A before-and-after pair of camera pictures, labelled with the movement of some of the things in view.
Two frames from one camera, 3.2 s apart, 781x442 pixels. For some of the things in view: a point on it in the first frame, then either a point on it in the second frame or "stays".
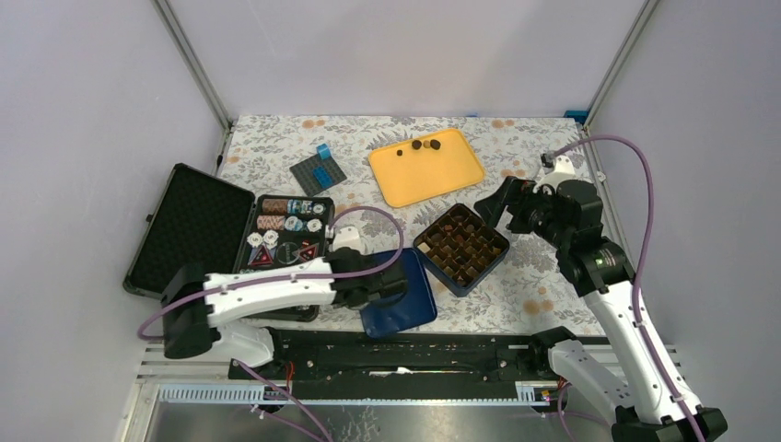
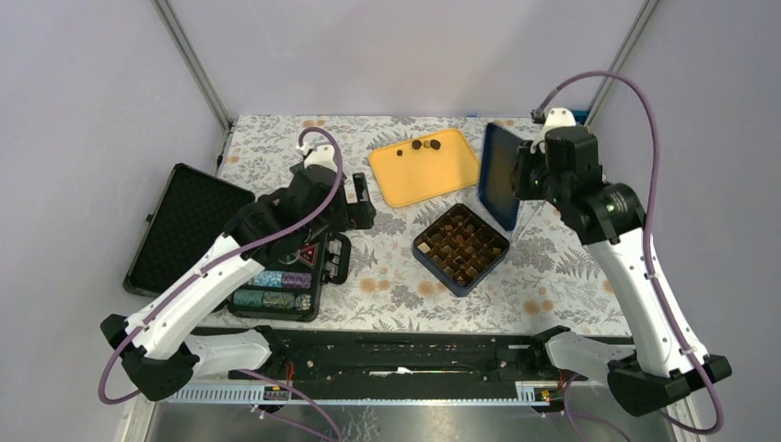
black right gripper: x=518 y=194 -> x=526 y=155
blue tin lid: x=414 y=307 -> x=495 y=191
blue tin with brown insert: x=461 y=249 stays
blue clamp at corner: x=579 y=116 stays
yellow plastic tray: x=409 y=176 stays
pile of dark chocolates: x=434 y=144 stays
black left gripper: x=364 y=258 -> x=355 y=215
